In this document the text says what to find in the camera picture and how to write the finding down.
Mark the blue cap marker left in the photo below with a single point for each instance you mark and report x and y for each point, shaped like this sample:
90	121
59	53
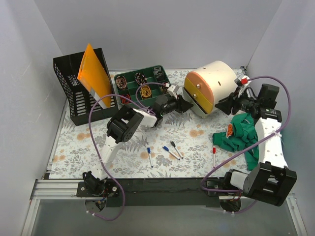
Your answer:
150	158

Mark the cream cylindrical drawer box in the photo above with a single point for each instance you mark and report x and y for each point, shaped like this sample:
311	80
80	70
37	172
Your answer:
205	86

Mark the black cap marker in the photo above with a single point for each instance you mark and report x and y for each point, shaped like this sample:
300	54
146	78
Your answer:
177	150

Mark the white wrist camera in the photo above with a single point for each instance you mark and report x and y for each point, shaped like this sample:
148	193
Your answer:
242	83
172	89

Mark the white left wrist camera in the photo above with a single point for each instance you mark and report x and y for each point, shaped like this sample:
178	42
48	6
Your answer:
172	89

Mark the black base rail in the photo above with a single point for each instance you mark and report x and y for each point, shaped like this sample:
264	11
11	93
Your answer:
153	192

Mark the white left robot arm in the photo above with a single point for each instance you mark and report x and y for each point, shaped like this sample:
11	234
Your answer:
120	129

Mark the blue cap marker middle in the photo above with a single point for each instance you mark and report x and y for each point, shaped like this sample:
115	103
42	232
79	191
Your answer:
171	153

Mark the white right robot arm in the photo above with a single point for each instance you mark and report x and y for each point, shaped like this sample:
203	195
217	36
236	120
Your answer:
271	180

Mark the floral table mat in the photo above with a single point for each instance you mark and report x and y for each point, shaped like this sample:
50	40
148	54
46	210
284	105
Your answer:
75	152

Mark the blue cap marker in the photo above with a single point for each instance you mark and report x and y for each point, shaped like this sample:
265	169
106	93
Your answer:
150	158
171	153

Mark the aluminium frame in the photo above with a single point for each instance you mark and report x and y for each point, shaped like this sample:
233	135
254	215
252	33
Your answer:
55	210

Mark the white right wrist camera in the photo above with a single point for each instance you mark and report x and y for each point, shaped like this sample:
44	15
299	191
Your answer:
242	83

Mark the green compartment tray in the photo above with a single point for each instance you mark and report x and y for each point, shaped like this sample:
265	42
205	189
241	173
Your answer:
142	86

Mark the black mesh file holder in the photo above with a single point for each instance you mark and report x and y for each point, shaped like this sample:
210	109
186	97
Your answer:
80	101

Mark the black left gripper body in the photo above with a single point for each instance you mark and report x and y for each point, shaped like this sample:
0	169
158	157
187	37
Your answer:
179	104

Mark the red cap marker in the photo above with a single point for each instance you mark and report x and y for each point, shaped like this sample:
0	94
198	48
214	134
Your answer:
214	156

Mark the orange plastic folder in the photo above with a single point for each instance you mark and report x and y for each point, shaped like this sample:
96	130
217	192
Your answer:
93	76

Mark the green cloth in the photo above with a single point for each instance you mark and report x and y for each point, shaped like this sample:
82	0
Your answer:
240	134

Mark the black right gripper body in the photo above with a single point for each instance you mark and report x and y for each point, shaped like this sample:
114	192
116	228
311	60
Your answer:
231	103

